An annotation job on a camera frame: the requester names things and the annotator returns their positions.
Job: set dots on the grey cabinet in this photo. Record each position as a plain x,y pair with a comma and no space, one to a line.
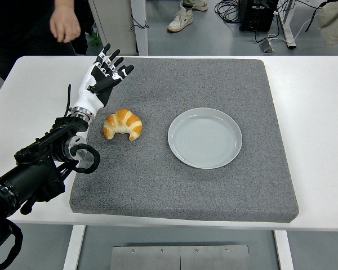
112,25

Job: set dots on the golden croissant bread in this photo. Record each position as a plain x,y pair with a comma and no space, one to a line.
124,121

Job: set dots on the person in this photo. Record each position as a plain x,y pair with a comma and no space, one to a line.
22,33

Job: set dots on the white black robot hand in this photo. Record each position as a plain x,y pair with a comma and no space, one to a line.
86,97

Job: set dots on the grey round plate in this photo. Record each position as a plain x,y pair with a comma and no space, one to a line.
204,140

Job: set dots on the green small object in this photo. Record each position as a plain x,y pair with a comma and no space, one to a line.
95,38

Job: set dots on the person's white high-top shoe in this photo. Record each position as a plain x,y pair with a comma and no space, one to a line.
180,21

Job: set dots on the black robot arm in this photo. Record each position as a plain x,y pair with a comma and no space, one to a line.
31,174

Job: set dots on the black computer case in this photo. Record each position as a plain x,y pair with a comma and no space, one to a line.
256,15

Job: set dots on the grey metal plate with screws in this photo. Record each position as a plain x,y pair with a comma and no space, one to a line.
180,258

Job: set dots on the person's hand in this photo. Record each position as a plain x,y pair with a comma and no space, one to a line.
63,25

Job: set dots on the white post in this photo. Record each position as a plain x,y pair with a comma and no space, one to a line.
141,39

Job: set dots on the person's white low shoe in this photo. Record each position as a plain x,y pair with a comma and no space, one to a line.
198,5

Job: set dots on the beige cloth bag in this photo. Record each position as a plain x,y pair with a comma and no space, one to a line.
335,22

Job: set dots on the white desk leg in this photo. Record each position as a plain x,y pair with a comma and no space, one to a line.
288,25

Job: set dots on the white table leg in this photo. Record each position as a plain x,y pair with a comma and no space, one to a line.
284,253
73,247

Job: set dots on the grey speckled mat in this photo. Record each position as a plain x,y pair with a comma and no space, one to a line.
186,191

